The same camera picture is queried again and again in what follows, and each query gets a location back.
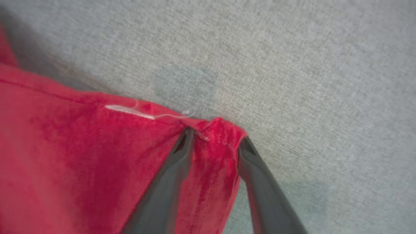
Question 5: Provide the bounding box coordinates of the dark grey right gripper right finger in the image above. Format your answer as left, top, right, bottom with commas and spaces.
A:
237, 136, 308, 234

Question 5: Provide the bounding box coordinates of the grey fabric sofa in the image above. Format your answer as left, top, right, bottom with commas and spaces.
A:
0, 0, 416, 234

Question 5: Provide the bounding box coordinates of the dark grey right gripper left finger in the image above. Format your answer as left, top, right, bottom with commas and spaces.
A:
121, 126, 196, 234

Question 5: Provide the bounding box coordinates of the red and white garment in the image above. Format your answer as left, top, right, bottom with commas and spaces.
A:
0, 24, 248, 234

